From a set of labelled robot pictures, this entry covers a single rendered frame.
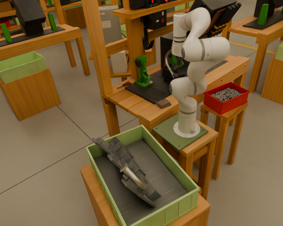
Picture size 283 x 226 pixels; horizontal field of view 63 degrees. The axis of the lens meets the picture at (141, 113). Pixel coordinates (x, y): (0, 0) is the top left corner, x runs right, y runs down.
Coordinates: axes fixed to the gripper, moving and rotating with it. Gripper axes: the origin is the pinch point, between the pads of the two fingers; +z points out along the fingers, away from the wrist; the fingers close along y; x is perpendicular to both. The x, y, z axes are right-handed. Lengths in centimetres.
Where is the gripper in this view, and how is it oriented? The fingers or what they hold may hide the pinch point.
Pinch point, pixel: (179, 62)
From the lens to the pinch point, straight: 164.7
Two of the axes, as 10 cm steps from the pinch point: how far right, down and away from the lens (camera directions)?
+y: 6.6, 4.0, -6.3
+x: 7.4, -4.4, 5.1
